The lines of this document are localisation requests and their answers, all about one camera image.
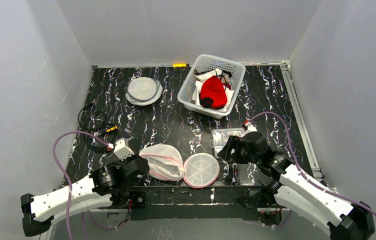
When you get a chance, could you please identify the white mesh bag pink trim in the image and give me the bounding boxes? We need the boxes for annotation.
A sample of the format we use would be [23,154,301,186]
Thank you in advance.
[139,144,220,189]

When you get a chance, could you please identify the bright red bra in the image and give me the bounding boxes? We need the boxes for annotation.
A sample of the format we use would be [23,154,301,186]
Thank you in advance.
[199,76,228,110]

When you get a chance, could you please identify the white mesh bag blue trim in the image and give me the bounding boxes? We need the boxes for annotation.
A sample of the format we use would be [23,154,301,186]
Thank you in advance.
[125,77,163,106]

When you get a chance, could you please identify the white bra black straps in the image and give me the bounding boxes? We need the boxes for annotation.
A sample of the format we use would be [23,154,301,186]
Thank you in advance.
[194,67,232,84]

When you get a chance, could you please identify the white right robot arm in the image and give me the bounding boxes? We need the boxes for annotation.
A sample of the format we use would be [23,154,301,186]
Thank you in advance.
[217,131,375,240]

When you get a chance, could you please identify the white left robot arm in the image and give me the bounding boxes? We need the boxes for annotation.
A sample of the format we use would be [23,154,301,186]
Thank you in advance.
[20,154,150,237]

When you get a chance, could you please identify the clear plastic compartment box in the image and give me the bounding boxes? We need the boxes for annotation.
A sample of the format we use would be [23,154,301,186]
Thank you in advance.
[210,128,245,159]

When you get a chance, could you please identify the white plastic basket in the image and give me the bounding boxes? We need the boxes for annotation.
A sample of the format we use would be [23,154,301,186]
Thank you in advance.
[177,54,246,119]

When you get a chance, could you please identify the yellow orange marker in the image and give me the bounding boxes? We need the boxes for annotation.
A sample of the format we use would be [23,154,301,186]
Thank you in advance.
[172,63,190,68]

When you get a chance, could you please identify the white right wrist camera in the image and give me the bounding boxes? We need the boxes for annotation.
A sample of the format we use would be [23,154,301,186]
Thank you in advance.
[242,120,258,137]

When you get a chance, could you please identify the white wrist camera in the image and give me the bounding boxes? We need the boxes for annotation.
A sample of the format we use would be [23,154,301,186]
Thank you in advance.
[113,137,135,161]
[242,120,258,137]

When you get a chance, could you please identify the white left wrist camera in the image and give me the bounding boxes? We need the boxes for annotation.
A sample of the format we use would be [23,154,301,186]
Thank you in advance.
[113,137,135,161]

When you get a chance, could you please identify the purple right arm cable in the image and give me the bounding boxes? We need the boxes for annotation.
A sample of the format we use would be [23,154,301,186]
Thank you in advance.
[242,111,376,240]

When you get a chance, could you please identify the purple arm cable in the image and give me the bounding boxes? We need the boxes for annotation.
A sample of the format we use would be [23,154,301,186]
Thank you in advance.
[242,111,376,240]
[52,130,114,240]

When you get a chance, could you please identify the black coiled cable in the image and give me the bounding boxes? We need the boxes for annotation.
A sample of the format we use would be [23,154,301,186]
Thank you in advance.
[76,102,120,153]

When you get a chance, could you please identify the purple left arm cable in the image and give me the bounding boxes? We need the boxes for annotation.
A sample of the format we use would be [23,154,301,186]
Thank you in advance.
[52,130,114,240]

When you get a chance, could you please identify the black base frame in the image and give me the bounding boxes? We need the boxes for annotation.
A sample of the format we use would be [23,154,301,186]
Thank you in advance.
[107,185,291,227]

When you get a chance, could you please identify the aluminium rail frame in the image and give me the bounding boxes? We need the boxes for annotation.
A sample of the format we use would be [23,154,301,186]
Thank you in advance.
[280,60,324,182]

